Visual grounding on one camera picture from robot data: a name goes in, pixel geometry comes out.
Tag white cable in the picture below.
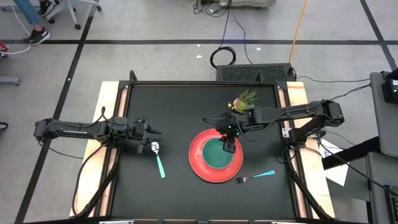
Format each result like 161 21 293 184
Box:
0 6 32 57

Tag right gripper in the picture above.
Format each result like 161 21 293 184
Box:
216 111 249 154

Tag black cable bundle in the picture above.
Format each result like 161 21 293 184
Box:
192 0 233 18

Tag yellow cable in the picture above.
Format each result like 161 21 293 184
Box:
288 0 309 63

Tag black keyboard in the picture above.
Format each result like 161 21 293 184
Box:
384 184 398 224

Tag coiled black cable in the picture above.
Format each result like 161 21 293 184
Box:
210 47 238 70

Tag spoon with teal handle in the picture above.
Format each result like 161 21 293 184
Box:
150 140 167 180

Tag teal bowl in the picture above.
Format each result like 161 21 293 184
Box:
201 138 234 170

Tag black device with screen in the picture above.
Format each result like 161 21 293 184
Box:
381 68 398 105

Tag white paper sheet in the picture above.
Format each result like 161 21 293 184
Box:
322 146 351 187

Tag black diagonal frame strut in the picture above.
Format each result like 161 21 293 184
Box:
284 149 335 220
75 146 123 218

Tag black perforated computer case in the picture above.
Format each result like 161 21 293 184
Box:
216 63 297 83

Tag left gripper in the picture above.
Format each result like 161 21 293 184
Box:
126 117 163 155

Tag grey desk top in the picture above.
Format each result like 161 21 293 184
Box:
369 70 398 158
366 151 398 224

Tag black metal floor beam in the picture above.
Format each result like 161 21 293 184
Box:
322 136 381 170

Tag fork with teal handle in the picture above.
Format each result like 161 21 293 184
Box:
236 169 276 184

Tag grey equipment case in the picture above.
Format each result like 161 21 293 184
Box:
219 0 277 9

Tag red-orange plate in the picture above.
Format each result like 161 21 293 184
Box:
188 128 244 184

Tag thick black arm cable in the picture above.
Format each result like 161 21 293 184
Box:
72 144 105 218

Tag person's feet in sneakers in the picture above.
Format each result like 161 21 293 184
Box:
12 0 60 46

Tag potted succulent plant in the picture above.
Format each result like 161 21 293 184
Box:
228 89 259 114

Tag wooden table board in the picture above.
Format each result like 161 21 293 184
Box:
70 81 336 218

